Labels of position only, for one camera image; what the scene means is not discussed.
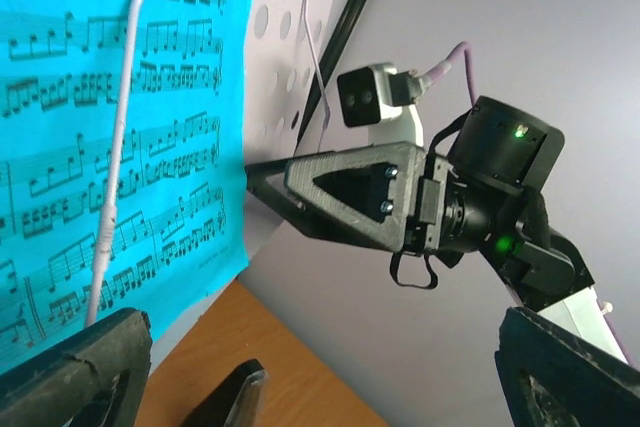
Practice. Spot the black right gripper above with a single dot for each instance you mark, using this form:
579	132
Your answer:
361	197

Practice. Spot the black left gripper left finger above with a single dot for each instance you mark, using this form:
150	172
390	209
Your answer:
96	377

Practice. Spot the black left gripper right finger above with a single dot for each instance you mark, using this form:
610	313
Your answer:
550	377

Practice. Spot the black metronome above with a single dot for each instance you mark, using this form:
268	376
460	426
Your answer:
213	410

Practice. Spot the white tripod music stand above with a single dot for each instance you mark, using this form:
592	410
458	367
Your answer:
289	58

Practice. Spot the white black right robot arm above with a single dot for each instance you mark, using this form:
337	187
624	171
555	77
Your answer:
501	158

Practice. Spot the left blue sheet music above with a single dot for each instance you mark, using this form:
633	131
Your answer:
178	230

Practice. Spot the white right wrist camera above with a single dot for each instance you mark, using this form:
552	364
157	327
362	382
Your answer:
382	100

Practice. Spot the black right frame post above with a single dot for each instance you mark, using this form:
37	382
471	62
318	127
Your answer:
345	47

